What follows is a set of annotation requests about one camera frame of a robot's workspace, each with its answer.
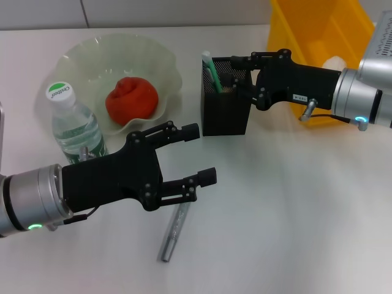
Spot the black mesh pen holder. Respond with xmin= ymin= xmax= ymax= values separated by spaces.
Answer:
xmin=201 ymin=56 xmax=255 ymax=137

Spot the orange fruit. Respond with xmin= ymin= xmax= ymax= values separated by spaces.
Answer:
xmin=105 ymin=77 xmax=159 ymax=126

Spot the pale green glass fruit plate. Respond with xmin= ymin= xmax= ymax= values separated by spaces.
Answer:
xmin=48 ymin=32 xmax=182 ymax=135

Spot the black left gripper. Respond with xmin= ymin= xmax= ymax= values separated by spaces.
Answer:
xmin=61 ymin=120 xmax=202 ymax=213

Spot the grey pen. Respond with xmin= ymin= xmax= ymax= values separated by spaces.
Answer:
xmin=159 ymin=201 xmax=191 ymax=263

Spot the green utility knife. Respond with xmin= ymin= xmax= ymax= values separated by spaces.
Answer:
xmin=201 ymin=50 xmax=224 ymax=93

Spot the yellow plastic bin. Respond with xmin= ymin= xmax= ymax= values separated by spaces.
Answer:
xmin=266 ymin=0 xmax=377 ymax=128

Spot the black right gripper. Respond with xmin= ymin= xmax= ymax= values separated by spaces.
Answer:
xmin=230 ymin=48 xmax=343 ymax=111

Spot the left gripper metal connector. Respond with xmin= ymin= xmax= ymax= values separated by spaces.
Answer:
xmin=78 ymin=146 xmax=93 ymax=162

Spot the white paper ball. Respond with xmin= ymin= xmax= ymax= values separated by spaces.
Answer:
xmin=321 ymin=55 xmax=347 ymax=70

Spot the clear plastic water bottle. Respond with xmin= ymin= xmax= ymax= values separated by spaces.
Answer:
xmin=45 ymin=81 xmax=110 ymax=165

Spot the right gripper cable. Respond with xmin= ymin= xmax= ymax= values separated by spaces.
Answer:
xmin=298 ymin=97 xmax=353 ymax=124

